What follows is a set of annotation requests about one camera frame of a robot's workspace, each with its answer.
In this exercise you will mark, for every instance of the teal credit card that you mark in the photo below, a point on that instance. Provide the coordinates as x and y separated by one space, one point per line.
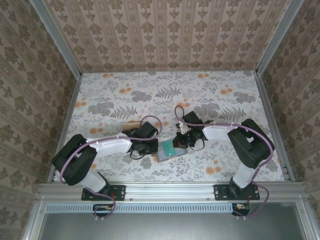
170 148

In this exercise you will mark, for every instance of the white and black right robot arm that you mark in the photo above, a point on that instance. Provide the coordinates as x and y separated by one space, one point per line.
217 131

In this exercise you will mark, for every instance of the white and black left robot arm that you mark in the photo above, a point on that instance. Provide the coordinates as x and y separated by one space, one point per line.
110 146

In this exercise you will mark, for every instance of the aluminium front beam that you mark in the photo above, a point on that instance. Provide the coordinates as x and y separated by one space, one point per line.
170 191

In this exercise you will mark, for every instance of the grey metal panel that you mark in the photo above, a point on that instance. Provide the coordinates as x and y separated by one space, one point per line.
162 227

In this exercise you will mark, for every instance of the black connector box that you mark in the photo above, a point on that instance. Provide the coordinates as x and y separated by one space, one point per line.
241 209
102 210

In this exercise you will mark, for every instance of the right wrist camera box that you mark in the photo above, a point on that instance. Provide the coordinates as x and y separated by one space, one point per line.
184 127

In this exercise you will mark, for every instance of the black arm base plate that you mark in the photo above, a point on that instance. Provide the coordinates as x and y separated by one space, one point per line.
117 192
221 192

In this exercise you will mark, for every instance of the aluminium side rail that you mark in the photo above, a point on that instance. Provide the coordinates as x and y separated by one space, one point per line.
65 125
266 100

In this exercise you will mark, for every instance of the aluminium corner post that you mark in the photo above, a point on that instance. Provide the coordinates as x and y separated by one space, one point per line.
58 40
277 37

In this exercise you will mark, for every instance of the aluminium frame bar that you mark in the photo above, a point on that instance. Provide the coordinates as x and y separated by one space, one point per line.
35 220
303 220

